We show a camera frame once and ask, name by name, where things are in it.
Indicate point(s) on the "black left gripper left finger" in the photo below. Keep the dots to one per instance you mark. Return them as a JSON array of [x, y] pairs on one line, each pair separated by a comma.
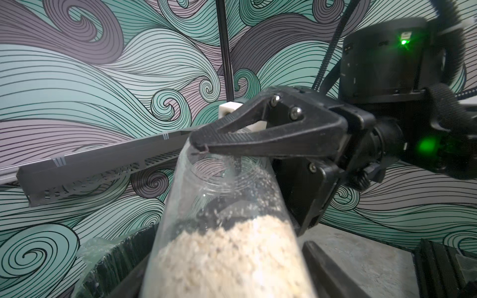
[[130, 286]]

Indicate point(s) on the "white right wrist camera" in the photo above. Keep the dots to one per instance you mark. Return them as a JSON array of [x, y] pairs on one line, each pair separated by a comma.
[[231, 108]]

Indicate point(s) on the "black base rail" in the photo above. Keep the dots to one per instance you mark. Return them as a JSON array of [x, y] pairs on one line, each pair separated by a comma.
[[445, 272]]

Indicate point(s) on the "red-lidded oatmeal jar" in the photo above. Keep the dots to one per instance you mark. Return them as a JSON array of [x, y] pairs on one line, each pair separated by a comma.
[[225, 233]]

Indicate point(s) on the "black corner frame post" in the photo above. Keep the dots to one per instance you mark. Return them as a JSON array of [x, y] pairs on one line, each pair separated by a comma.
[[225, 50]]

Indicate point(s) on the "black bin with green liner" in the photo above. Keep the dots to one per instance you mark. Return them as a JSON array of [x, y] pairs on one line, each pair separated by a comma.
[[109, 262]]

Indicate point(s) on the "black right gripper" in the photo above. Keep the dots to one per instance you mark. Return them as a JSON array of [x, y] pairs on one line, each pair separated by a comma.
[[301, 122]]

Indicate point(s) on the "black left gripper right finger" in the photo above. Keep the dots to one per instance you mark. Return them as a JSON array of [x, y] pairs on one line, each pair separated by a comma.
[[329, 280]]

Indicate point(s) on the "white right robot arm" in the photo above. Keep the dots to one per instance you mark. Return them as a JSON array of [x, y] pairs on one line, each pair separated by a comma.
[[387, 99]]

